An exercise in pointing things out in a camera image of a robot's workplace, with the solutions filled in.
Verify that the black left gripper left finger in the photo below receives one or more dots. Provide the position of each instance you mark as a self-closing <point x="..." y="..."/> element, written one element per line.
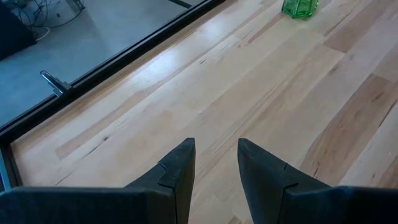
<point x="140" y="202"/>

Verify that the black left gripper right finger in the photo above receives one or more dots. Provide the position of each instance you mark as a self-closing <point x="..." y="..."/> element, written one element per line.
<point x="295" y="202"/>

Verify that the green glass vase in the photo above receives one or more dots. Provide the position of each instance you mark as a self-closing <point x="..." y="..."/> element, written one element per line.
<point x="300" y="7"/>

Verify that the black floor object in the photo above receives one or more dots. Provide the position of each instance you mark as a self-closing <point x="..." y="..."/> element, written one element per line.
<point x="14" y="34"/>

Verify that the black aluminium table frame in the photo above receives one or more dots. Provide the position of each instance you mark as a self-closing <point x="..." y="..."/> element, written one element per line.
<point x="124" y="58"/>

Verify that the small metal frame clamp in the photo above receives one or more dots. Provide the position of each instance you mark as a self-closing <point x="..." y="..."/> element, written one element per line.
<point x="56" y="84"/>

